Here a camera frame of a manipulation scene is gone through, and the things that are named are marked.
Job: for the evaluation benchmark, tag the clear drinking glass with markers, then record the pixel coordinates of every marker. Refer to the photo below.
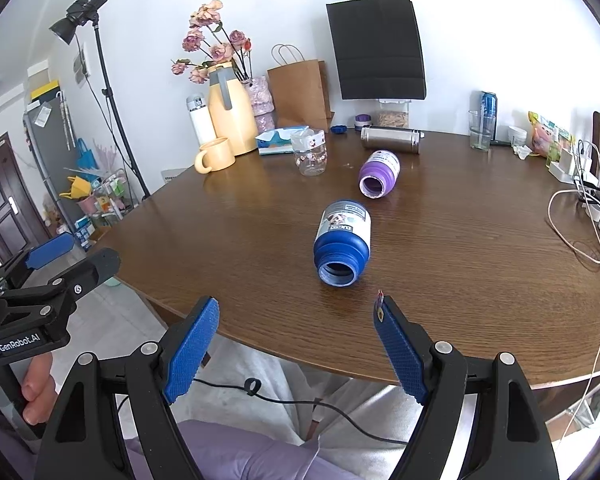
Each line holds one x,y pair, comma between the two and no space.
481,132

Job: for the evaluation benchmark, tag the purple cup with label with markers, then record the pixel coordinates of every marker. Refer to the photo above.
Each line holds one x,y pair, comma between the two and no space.
379,172

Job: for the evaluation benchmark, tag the white insulated bottle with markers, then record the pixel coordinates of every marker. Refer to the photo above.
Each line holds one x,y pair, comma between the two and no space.
201,122

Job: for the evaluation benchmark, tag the pink bubble vase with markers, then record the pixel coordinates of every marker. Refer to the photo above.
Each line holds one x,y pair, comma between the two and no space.
261,105

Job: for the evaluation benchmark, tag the blue cup with label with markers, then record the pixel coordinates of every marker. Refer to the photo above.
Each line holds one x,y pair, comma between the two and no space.
341,242

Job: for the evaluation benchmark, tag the small purple jar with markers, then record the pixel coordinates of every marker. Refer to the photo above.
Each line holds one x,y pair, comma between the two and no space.
363,121

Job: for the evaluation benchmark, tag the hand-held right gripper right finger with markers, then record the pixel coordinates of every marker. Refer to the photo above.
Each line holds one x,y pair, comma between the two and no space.
400,352

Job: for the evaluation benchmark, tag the small blue lid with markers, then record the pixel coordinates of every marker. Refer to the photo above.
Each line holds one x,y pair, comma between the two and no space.
337,129

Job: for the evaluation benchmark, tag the yellow ceramic mug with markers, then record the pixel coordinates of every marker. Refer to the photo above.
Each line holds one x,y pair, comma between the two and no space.
217,155

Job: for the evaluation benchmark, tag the white charger block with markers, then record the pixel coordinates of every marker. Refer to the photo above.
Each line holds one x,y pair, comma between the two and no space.
570,165

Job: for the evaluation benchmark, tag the grey refrigerator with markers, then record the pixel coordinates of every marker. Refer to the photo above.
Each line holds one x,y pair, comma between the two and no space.
50,155

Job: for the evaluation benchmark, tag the clear printed glass cup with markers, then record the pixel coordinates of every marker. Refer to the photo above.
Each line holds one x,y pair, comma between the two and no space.
310,152

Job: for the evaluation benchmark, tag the yellow box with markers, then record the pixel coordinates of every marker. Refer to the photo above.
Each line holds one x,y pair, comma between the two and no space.
45,89

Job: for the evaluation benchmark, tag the person's lilac garment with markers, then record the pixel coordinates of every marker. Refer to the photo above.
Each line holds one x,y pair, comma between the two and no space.
230,455

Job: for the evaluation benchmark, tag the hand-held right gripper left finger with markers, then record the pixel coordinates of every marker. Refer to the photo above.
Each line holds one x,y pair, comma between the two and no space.
192,347

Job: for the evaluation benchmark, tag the clear food container white lid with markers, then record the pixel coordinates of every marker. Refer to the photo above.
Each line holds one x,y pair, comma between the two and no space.
393,116

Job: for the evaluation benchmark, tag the blue tote bag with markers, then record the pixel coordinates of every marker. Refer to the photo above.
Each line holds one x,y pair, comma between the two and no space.
85,154

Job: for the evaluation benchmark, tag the brown wooden door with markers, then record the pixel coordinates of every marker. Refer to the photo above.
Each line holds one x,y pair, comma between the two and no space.
2,195

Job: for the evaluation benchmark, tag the blue drink can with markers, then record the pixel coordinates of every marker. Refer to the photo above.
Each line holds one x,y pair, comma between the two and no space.
490,102

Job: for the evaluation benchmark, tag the crumpled white paper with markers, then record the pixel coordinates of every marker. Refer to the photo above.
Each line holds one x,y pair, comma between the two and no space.
521,151

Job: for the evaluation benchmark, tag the small white tub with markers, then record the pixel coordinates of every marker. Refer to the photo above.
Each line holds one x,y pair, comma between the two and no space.
517,136

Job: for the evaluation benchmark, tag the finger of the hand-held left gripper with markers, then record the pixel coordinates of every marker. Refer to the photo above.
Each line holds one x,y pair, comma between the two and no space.
50,252
92,270

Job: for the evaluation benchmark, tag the blue tissue pack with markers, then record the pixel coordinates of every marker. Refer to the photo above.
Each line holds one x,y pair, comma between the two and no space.
277,142

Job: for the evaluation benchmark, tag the brown paper bag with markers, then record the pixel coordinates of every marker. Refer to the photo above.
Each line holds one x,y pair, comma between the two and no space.
300,92

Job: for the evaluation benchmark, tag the person's left hand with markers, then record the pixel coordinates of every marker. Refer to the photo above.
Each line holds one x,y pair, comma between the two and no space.
37,392

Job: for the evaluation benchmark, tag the black studio light on stand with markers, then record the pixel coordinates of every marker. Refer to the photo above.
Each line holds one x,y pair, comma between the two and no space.
82,10

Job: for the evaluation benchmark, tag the stainless steel thermos bottle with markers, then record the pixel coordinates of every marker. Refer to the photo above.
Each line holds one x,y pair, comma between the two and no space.
390,140

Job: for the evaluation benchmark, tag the cluttered storage rack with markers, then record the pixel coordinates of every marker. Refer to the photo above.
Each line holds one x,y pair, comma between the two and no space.
102,200

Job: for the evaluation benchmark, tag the dried pink roses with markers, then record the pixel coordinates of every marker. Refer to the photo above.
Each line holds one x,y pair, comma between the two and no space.
215,50

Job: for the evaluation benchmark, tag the black power strip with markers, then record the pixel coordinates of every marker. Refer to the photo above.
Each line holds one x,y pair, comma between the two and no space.
596,194

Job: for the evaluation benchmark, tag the black paper bag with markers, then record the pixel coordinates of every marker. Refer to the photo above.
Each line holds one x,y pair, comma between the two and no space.
380,50

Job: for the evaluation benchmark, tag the colourful snack packets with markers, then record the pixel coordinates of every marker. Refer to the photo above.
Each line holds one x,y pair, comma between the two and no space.
550,135

